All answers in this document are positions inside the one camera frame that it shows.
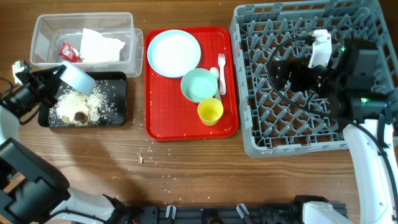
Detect light blue bowl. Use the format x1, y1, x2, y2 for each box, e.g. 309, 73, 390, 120
60, 61, 96, 96

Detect pink plastic fork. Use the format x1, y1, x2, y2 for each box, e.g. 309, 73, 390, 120
218, 54, 226, 95

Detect white plastic spoon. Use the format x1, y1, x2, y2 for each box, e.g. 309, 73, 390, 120
210, 67, 222, 102

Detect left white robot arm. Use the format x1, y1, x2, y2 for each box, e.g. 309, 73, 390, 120
1, 61, 132, 223

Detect black food waste tray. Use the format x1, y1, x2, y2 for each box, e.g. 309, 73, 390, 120
37, 71, 128, 128

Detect green bowl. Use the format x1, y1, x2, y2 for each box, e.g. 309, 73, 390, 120
180, 68, 218, 103

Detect crumpled white napkin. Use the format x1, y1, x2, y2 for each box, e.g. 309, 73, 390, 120
80, 28, 126, 63

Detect red sauce packet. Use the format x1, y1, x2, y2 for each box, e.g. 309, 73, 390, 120
58, 42, 81, 63

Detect light blue plate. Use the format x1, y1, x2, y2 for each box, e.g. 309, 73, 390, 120
147, 29, 201, 78

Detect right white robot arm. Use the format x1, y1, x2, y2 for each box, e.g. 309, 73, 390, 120
266, 35, 397, 223

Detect yellow cup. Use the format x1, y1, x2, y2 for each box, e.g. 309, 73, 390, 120
197, 98, 224, 126

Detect clear plastic waste bin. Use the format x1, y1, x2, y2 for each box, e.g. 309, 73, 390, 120
30, 12, 144, 77

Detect grey dishwasher rack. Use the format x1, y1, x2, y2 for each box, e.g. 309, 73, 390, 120
229, 1, 397, 158

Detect red serving tray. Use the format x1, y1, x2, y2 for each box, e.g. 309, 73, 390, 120
144, 26, 239, 141

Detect rice and food scraps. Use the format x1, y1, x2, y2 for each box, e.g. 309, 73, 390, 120
49, 80, 125, 127

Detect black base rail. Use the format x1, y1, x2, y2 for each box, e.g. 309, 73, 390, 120
132, 204, 300, 224

